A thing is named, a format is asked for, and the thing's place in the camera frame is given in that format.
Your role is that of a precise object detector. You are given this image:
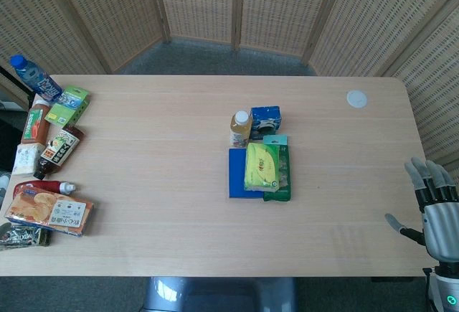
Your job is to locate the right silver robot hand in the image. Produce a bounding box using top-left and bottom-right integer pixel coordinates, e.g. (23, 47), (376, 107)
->
(384, 157), (459, 261)

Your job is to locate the yellow-green snack packet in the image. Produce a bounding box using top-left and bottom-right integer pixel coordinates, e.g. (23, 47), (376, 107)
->
(244, 142), (280, 193)

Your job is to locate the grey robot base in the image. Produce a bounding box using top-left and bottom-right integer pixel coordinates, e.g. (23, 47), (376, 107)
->
(142, 276), (298, 312)

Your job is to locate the white small packet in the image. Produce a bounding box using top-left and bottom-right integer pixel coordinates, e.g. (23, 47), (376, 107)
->
(11, 143), (48, 176)

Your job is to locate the white round table grommet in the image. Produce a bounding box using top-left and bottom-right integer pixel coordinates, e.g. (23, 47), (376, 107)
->
(346, 90), (369, 108)

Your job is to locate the green snack bag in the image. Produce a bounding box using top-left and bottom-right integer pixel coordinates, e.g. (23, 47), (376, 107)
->
(262, 135), (293, 203)

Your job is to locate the blue cookie box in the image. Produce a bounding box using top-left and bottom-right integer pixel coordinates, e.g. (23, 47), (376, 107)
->
(249, 105), (283, 141)

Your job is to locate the blue flat box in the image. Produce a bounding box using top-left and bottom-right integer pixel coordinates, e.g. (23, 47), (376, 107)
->
(228, 148), (265, 201)

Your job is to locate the yellow juice bottle white cap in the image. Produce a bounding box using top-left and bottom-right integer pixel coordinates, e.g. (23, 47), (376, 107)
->
(229, 110), (253, 148)

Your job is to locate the bamboo folding screen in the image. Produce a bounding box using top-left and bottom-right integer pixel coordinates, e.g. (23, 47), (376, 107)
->
(0, 0), (459, 180)

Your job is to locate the dark tea bottle yellow label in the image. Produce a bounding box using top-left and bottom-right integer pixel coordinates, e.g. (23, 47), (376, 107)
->
(33, 126), (86, 181)

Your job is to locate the green small carton box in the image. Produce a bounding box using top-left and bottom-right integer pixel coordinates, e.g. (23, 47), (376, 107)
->
(44, 87), (90, 128)

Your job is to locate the orange potato chip box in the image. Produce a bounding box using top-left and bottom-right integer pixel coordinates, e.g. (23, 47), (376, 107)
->
(4, 186), (95, 237)

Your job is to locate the red bottle white cap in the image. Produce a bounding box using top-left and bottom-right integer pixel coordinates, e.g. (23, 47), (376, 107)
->
(13, 180), (77, 200)

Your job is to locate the orange label tea bottle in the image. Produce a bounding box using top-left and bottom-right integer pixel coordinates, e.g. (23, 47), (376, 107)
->
(20, 99), (52, 145)

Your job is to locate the dark green snack packet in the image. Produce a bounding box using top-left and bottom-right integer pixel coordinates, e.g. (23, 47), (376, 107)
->
(0, 222), (52, 252)

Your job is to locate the blue water bottle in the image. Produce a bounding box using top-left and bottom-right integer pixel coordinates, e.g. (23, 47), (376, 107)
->
(9, 55), (63, 103)

